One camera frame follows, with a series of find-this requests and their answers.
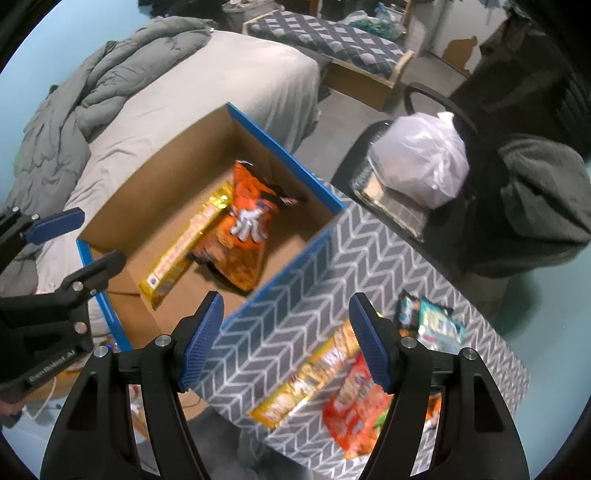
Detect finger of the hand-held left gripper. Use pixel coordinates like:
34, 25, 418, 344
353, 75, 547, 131
59, 250, 127, 309
0, 207, 86, 273

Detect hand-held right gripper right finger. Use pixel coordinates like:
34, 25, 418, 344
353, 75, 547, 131
348, 292, 532, 480

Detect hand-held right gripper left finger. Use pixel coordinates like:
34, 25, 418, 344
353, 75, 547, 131
39, 291, 225, 480

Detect black snack packet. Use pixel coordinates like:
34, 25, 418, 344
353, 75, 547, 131
397, 291, 424, 339

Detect teal snack packet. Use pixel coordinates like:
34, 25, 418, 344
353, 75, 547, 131
414, 298, 469, 348

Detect red snack bag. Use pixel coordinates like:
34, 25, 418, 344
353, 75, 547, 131
322, 353, 444, 460

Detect yellow long snack packet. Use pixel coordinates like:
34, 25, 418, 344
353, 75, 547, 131
249, 318, 366, 432

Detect blue cardboard box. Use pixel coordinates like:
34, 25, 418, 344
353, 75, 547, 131
76, 102, 347, 352

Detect grey chevron tablecloth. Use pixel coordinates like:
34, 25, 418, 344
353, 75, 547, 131
191, 180, 531, 480

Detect gold long snack packet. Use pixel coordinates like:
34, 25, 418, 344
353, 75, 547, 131
140, 181, 235, 310

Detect grey comforter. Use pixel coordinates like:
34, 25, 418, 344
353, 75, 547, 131
0, 16, 219, 296

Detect orange snack bag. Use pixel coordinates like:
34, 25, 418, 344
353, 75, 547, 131
187, 160, 308, 292

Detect checked seat cushion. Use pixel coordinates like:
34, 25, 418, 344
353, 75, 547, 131
348, 152, 431, 244

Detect white plastic bag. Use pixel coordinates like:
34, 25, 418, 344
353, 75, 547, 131
372, 111, 471, 210

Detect bed with grey sheet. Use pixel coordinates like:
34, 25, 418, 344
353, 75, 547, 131
36, 30, 322, 334

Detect black office chair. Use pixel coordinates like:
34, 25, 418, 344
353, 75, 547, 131
330, 18, 591, 288

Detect dark grey blanket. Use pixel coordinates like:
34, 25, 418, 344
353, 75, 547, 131
470, 134, 591, 278

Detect grey diamond patterned mattress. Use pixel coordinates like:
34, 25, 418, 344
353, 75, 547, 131
242, 9, 415, 80

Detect teal plastic bags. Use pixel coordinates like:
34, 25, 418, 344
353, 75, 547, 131
344, 2, 408, 41

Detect white cable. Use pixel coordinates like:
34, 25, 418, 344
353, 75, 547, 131
23, 369, 62, 422

